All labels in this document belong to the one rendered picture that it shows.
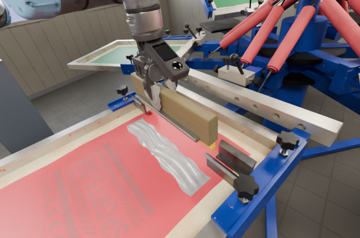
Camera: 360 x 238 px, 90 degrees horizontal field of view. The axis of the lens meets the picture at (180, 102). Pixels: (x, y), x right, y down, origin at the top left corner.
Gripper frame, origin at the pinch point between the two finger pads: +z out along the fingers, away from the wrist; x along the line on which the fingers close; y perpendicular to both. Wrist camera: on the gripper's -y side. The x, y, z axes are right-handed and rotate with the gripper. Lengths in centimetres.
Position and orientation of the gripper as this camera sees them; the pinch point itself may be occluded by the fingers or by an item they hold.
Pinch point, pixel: (166, 104)
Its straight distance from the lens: 51.3
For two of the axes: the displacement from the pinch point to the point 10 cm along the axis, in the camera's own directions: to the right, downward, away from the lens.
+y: -6.3, -3.8, 6.8
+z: 1.1, 8.2, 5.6
